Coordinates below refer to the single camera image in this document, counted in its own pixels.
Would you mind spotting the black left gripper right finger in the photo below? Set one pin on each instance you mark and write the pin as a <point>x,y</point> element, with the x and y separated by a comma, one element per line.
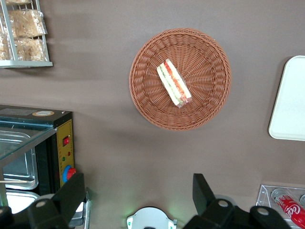
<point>202,190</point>

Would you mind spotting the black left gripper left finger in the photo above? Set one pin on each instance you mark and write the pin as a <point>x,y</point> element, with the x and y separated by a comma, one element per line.
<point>71,190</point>

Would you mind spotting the triangle sandwich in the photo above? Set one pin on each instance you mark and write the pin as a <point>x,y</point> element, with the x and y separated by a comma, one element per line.
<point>172,81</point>

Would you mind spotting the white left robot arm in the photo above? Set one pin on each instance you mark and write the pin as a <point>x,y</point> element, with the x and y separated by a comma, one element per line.
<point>150,217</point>

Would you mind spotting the cream plastic serving tray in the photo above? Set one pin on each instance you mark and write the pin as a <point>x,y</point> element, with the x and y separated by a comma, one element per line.
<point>290,100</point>

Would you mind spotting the round brown wicker basket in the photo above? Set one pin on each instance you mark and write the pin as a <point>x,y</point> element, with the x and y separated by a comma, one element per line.
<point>202,59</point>

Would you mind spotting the black food warmer display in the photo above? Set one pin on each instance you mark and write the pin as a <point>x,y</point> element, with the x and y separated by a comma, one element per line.
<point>64,152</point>

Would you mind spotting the steel food pan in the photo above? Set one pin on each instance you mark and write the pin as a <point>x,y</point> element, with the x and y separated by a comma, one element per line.
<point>22,169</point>
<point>16,201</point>

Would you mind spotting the clear acrylic bottle rack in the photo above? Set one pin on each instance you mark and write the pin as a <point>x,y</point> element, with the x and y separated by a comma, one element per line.
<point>262,199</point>

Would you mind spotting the red cola bottle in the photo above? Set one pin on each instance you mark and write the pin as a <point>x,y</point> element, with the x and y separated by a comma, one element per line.
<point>291,210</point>

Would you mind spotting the clear-wrapped rice snack pack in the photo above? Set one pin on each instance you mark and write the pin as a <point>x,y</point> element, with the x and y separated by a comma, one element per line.
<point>16,2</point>
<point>29,48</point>
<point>26,22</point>
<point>3,48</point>

